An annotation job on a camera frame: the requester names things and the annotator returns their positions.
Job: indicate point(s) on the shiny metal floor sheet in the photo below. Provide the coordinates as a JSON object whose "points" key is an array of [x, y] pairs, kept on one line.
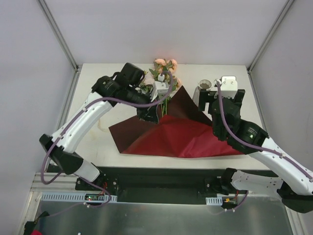
{"points": [[256, 216]]}

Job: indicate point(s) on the aluminium front rail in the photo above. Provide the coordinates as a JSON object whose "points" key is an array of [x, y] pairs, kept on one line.
{"points": [[63, 183]]}

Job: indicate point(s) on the red wrapping paper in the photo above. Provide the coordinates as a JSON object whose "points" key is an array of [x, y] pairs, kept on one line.
{"points": [[184, 132]]}

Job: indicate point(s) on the white cable duct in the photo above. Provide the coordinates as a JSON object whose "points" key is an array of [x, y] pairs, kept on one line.
{"points": [[77, 197], [214, 201]]}

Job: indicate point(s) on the left white cable duct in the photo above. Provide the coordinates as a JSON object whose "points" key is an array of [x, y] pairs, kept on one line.
{"points": [[77, 197]]}

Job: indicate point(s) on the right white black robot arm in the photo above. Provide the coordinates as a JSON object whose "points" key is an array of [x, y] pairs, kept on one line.
{"points": [[292, 183]]}

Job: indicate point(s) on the red black object corner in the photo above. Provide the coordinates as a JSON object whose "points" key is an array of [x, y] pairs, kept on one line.
{"points": [[29, 227]]}

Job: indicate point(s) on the beige faceted vase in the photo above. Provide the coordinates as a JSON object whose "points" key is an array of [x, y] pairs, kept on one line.
{"points": [[201, 93]]}

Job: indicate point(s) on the right white cable duct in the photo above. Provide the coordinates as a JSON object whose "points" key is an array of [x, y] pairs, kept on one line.
{"points": [[214, 201]]}

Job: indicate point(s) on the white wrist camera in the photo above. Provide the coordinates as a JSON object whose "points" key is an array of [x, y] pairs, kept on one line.
{"points": [[228, 86], [159, 88]]}

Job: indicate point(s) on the left aluminium frame post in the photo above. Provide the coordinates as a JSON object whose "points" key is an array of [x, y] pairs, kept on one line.
{"points": [[58, 34]]}

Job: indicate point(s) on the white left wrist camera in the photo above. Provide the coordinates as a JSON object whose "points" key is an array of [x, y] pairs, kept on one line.
{"points": [[159, 88]]}

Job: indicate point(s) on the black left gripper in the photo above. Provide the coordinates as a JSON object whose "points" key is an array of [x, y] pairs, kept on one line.
{"points": [[147, 114]]}

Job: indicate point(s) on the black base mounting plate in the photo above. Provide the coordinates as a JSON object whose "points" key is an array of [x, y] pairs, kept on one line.
{"points": [[161, 185]]}

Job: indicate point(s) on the pink artificial flower bunch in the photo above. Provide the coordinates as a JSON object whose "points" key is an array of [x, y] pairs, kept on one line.
{"points": [[168, 68]]}

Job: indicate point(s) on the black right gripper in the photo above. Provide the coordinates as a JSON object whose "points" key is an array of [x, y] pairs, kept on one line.
{"points": [[205, 97]]}

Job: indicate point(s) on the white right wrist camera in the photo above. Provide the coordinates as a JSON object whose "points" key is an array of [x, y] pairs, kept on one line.
{"points": [[228, 86]]}

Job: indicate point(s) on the cream printed ribbon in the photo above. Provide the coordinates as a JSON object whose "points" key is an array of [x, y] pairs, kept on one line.
{"points": [[102, 126]]}

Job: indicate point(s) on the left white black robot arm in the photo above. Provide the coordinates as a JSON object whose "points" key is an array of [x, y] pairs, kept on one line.
{"points": [[121, 87]]}

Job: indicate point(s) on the right aluminium frame post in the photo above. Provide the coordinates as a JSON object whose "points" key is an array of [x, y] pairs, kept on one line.
{"points": [[273, 29]]}

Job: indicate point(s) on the aluminium frame post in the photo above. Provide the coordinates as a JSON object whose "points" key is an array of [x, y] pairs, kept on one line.
{"points": [[273, 29], [58, 34]]}

